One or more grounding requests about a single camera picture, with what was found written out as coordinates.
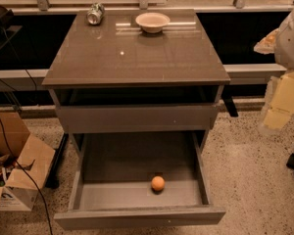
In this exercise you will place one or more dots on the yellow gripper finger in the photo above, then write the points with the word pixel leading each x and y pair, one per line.
pixel 267 44
pixel 279 101

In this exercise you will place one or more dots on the orange fruit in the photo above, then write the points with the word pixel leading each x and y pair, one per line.
pixel 158 183

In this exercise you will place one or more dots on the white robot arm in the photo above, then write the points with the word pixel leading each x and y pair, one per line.
pixel 284 49

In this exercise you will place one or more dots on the grey drawer cabinet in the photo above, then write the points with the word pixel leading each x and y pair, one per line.
pixel 118 64

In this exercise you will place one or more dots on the open middle drawer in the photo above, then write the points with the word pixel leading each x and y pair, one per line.
pixel 112 184

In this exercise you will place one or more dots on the closed top drawer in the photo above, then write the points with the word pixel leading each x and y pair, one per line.
pixel 136 119

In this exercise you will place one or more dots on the white paper bowl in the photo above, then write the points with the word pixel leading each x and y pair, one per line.
pixel 152 22

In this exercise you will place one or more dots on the cardboard box with snacks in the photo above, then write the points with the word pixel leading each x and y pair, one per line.
pixel 25 162

